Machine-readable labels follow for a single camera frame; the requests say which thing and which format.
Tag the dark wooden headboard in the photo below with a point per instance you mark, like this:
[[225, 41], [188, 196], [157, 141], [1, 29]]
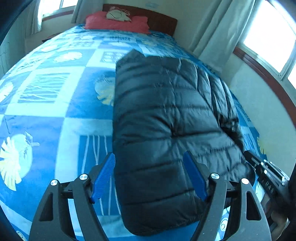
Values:
[[156, 21]]

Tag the bright bedroom window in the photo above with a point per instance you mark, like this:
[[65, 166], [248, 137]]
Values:
[[53, 7]]

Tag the small printed cushion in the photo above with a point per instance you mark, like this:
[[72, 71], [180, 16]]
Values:
[[118, 15]]

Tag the dark wooden nightstand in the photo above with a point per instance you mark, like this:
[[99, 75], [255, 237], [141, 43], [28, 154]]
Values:
[[50, 37]]

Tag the wall power socket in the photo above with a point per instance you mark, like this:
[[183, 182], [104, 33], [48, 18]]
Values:
[[152, 5]]

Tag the red pillow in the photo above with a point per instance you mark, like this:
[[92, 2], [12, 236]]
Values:
[[98, 21]]

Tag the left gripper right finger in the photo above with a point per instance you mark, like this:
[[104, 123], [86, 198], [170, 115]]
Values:
[[246, 220]]

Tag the blue patterned bed sheet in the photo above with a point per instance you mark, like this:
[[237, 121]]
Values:
[[56, 113]]

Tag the grey window curtain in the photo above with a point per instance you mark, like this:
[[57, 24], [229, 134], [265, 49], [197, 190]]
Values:
[[219, 32]]

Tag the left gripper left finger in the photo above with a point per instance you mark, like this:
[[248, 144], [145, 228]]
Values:
[[52, 220]]

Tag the black quilted puffer jacket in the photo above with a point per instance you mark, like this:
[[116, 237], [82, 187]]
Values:
[[163, 107]]

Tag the person right hand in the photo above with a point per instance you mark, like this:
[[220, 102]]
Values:
[[279, 219]]

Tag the glass panel wardrobe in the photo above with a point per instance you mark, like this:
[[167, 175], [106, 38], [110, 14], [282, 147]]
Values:
[[12, 47]]

